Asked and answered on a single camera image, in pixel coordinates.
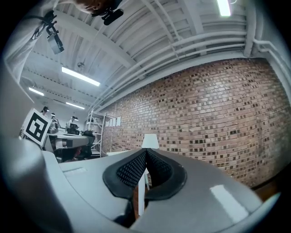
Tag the pale grey desk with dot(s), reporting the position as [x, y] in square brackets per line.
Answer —
[68, 136]

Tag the row of white ceiling pipes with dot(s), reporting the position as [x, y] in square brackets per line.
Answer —
[182, 49]

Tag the wide white duct pipe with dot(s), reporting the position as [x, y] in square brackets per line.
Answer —
[250, 27]

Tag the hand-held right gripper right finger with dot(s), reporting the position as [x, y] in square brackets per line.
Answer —
[204, 195]

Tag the round ceiling sensor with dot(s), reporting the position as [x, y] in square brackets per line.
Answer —
[81, 64]

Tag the person's face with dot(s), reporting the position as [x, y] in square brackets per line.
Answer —
[91, 5]

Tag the white shade table lamp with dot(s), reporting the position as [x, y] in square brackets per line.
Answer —
[150, 141]

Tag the black head-mounted camera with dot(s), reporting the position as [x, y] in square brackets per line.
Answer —
[112, 16]

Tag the thin white wall pipe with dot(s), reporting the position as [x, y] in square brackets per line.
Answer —
[268, 45]

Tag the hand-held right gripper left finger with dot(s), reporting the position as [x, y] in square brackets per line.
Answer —
[91, 179]

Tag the person's white shirt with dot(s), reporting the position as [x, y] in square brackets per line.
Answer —
[20, 45]

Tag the white metal shelf rack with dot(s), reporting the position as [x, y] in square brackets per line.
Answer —
[102, 136]

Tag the ceiling light tube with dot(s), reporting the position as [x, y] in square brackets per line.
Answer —
[75, 105]
[36, 91]
[80, 76]
[224, 6]

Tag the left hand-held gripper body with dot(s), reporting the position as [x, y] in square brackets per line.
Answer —
[37, 127]

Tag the grey chest-mounted camera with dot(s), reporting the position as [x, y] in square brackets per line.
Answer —
[55, 43]

